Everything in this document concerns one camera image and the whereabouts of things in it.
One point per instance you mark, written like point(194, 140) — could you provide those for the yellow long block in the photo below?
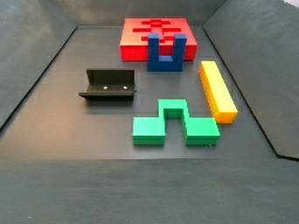
point(222, 105)

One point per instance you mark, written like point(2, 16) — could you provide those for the blue U-shaped block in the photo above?
point(166, 63)

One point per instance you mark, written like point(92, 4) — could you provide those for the black fixture bracket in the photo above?
point(108, 83)

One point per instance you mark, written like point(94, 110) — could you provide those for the red board with cutouts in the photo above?
point(136, 29)

